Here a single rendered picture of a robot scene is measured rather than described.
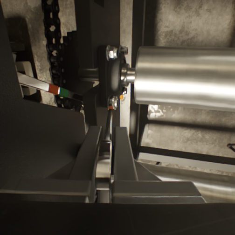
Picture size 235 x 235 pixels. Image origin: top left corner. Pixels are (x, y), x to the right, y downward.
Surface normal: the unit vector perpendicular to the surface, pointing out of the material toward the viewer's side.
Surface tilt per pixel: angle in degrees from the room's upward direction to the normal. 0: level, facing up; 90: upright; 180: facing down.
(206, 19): 0
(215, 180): 81
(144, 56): 48
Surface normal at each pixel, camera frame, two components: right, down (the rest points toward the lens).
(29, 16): -0.25, 0.40
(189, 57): -0.17, -0.40
